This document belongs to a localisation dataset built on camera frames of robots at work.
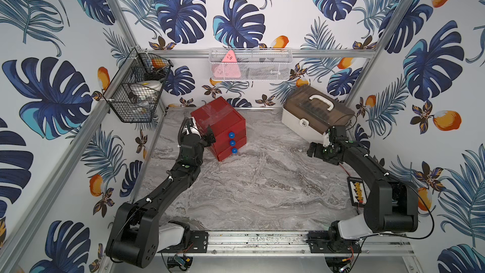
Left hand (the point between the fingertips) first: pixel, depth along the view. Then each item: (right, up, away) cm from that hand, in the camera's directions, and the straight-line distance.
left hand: (199, 127), depth 83 cm
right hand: (+55, -12, +7) cm, 57 cm away
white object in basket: (-22, +16, -3) cm, 27 cm away
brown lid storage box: (+53, +7, +8) cm, 54 cm away
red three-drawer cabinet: (+12, +1, +3) cm, 12 cm away
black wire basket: (-34, +31, +11) cm, 47 cm away
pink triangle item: (+12, +28, +6) cm, 31 cm away
